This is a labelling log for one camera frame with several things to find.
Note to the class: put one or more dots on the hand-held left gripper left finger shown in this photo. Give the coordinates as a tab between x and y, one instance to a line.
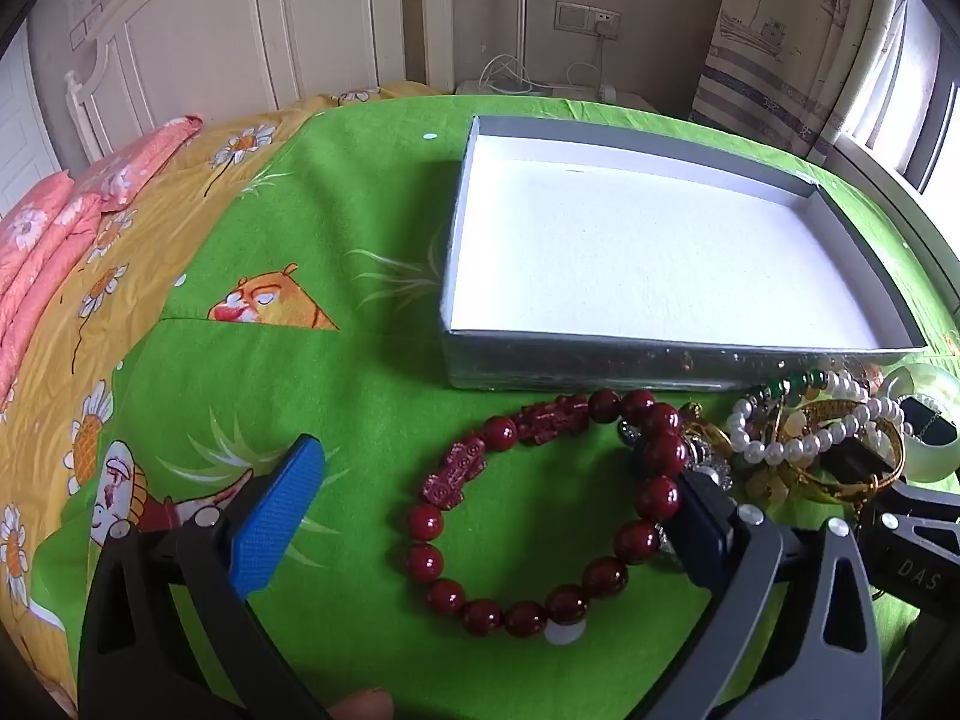
277	517

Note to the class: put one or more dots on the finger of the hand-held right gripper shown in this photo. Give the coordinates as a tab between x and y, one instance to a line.
915	562
930	504

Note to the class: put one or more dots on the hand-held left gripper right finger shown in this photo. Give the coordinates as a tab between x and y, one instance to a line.
701	540

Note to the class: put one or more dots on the gold bangle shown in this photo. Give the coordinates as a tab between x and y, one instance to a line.
889	476

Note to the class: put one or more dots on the silver pearl brooch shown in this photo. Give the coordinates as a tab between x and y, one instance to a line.
709	457

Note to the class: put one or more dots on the pale green jade bangle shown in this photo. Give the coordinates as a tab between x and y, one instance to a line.
919	377

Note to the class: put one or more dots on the grey cardboard box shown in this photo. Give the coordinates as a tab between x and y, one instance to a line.
637	255

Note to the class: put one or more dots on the person's left hand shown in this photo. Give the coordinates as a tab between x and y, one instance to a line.
364	706

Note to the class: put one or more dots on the green cartoon blanket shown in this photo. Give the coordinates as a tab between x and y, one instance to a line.
337	405

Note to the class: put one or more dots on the window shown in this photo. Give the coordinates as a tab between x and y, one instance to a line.
900	112

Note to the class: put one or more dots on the white door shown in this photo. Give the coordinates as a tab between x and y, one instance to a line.
22	135

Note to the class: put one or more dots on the white nightstand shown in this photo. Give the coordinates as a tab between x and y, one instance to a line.
570	91

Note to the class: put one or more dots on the white wooden headboard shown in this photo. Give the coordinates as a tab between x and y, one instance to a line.
225	37

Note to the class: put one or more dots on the printed beige curtain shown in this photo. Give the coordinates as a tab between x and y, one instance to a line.
787	37

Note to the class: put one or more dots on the white charger plug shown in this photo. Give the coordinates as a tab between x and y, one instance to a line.
604	28

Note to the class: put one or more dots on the thin white pole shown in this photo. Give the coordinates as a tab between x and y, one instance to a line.
521	7

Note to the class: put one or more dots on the wall socket panel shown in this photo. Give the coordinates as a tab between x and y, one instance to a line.
577	19

